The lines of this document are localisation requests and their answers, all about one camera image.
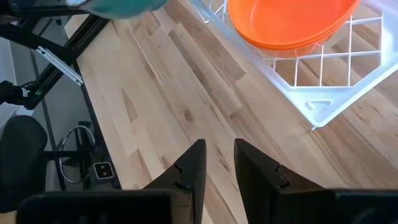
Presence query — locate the black device with green light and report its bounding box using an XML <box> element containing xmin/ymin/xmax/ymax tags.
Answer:
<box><xmin>0</xmin><ymin>80</ymin><xmax>43</xmax><ymax>110</ymax></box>

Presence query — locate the metal chair foot ring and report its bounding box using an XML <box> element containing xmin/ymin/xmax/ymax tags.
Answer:
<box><xmin>58</xmin><ymin>125</ymin><xmax>98</xmax><ymax>185</ymax></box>

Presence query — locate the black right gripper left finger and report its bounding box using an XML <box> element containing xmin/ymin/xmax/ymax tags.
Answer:
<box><xmin>16</xmin><ymin>138</ymin><xmax>208</xmax><ymax>224</ymax></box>

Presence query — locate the grey power outlet box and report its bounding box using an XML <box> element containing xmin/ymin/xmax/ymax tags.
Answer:
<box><xmin>88</xmin><ymin>161</ymin><xmax>115</xmax><ymax>188</ymax></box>

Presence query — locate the black table frame beam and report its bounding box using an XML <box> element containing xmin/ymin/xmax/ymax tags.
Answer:
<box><xmin>0</xmin><ymin>6</ymin><xmax>110</xmax><ymax>110</ymax></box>

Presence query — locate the black office chair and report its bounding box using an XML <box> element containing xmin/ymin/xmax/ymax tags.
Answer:
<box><xmin>0</xmin><ymin>114</ymin><xmax>49</xmax><ymax>213</ymax></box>

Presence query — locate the silver metal bracket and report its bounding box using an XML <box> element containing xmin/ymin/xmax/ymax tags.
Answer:
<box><xmin>35</xmin><ymin>45</ymin><xmax>85</xmax><ymax>87</ymax></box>

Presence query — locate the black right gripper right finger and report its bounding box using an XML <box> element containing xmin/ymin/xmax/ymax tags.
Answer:
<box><xmin>234</xmin><ymin>138</ymin><xmax>398</xmax><ymax>224</ymax></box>

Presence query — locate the white wire shelf rack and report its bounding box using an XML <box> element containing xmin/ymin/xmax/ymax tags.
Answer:
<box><xmin>188</xmin><ymin>0</ymin><xmax>398</xmax><ymax>129</ymax></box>

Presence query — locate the teal floral patterned mini bowl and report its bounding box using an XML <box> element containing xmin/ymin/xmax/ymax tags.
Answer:
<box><xmin>66</xmin><ymin>0</ymin><xmax>169</xmax><ymax>20</ymax></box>

